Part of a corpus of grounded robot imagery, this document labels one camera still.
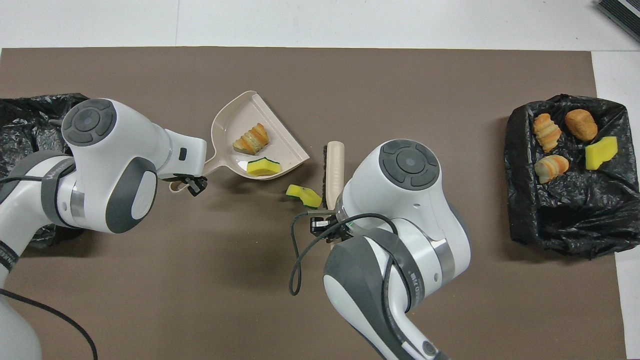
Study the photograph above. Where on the toy croissant piece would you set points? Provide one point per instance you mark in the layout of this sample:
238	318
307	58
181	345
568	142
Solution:
251	140
547	132

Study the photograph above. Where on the pink bin with black bag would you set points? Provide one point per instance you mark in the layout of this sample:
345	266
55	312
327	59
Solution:
30	115

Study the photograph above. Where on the brown table mat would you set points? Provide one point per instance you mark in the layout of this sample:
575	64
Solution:
200	300

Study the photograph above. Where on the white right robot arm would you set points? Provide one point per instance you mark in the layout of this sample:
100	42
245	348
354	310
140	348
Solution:
405	200

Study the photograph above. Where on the dark grey ribbed device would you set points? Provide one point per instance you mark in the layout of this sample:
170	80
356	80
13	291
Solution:
625	12

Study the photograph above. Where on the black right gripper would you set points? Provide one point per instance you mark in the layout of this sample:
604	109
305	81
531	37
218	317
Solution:
322	225

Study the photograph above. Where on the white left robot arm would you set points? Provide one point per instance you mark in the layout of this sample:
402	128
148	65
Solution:
110	170

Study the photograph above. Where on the notched yellow sponge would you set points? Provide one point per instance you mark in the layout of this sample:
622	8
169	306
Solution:
306	196

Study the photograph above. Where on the beige brush with black bristles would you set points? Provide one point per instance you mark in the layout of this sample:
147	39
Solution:
336	170

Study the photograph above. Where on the toy croissant with pale end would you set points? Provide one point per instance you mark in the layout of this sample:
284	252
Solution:
552	168

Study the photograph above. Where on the bin covered by black bag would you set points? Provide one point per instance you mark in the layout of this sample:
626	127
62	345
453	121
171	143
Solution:
575	215

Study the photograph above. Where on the brown toy bread roll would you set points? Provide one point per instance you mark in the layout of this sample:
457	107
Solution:
581	125

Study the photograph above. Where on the plain yellow sponge piece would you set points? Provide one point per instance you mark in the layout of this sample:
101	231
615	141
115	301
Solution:
601	153

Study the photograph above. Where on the beige plastic dustpan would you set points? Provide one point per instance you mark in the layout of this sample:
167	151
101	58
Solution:
235	120

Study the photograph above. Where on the yellow sponge with green pad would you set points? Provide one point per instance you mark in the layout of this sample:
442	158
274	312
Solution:
264	169

